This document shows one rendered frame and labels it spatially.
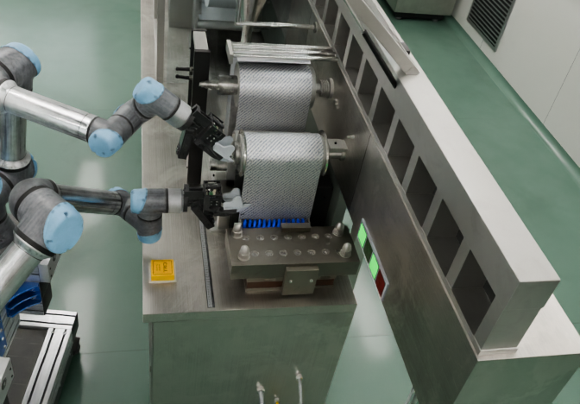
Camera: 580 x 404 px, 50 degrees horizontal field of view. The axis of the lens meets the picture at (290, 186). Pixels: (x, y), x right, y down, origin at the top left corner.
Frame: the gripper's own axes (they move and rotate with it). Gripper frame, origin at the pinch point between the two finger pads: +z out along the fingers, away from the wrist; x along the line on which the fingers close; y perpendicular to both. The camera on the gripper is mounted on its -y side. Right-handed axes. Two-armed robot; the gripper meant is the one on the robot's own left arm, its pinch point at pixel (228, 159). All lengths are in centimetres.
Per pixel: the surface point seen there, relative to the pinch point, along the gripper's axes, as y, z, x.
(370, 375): -46, 138, 0
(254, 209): -6.9, 17.8, -4.4
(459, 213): 52, 5, -64
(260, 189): 0.1, 13.2, -4.4
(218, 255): -26.7, 21.2, -7.6
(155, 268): -37.9, 4.1, -14.3
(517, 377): 41, 29, -88
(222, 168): -5.8, 3.7, 3.7
